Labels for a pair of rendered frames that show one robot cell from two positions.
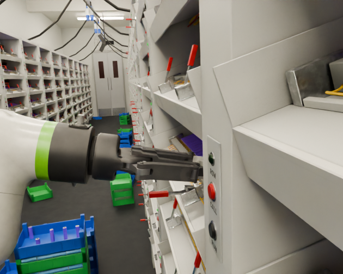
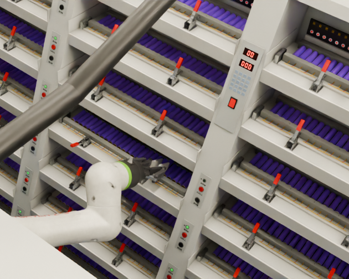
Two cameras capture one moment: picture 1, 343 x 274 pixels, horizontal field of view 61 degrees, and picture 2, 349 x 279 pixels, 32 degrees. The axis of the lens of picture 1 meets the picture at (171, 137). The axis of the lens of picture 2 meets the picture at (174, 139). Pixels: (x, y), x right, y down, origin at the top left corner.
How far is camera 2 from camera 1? 1.81 m
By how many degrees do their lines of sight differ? 56
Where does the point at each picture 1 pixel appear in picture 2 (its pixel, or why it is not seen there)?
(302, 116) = (237, 176)
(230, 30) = (227, 158)
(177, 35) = not seen: hidden behind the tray
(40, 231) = not seen: outside the picture
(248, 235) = (213, 200)
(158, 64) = (66, 60)
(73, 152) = (137, 177)
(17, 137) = (124, 177)
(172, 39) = not seen: hidden behind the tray
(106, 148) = (142, 171)
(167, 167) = (160, 174)
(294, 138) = (241, 186)
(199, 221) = (159, 192)
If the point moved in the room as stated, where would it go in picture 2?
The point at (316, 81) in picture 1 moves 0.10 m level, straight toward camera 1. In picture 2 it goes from (237, 166) to (252, 184)
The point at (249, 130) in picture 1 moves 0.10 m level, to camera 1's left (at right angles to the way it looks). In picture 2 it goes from (227, 180) to (209, 188)
